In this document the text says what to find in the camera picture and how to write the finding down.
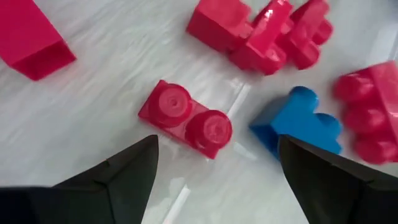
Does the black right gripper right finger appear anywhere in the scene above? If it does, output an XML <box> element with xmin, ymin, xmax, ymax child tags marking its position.
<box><xmin>277</xmin><ymin>134</ymin><xmax>398</xmax><ymax>224</ymax></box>

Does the large red building block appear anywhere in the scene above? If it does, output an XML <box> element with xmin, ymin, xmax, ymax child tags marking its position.
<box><xmin>332</xmin><ymin>60</ymin><xmax>398</xmax><ymax>166</ymax></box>

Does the red plastic building block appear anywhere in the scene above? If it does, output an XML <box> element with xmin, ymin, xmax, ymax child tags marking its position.
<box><xmin>0</xmin><ymin>0</ymin><xmax>78</xmax><ymax>82</ymax></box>
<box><xmin>228</xmin><ymin>0</ymin><xmax>295</xmax><ymax>77</ymax></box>
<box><xmin>185</xmin><ymin>0</ymin><xmax>254</xmax><ymax>54</ymax></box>
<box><xmin>137</xmin><ymin>79</ymin><xmax>233</xmax><ymax>160</ymax></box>
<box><xmin>279</xmin><ymin>0</ymin><xmax>334</xmax><ymax>71</ymax></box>

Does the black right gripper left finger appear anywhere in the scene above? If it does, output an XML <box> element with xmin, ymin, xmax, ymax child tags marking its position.
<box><xmin>0</xmin><ymin>134</ymin><xmax>159</xmax><ymax>224</ymax></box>

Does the blue plastic building block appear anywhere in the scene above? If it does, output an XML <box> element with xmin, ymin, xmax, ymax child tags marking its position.
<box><xmin>248</xmin><ymin>86</ymin><xmax>344</xmax><ymax>159</ymax></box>

